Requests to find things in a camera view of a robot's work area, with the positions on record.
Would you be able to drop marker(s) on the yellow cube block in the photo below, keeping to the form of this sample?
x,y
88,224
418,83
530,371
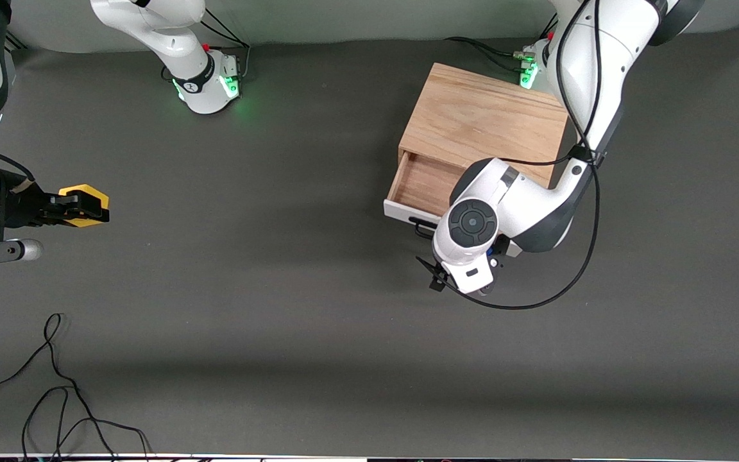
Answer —
x,y
84,188

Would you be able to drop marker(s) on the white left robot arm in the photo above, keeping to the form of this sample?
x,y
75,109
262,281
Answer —
x,y
536,205

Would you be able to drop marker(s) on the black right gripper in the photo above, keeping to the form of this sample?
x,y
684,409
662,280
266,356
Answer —
x,y
21,206

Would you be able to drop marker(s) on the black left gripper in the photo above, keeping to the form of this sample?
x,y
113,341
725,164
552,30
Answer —
x,y
501,245

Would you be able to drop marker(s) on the wooden drawer cabinet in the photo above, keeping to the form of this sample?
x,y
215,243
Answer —
x,y
472,109

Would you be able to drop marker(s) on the dark grey table mat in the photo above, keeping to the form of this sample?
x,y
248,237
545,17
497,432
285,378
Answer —
x,y
280,321

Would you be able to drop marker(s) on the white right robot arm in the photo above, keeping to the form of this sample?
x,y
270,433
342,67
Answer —
x,y
177,32

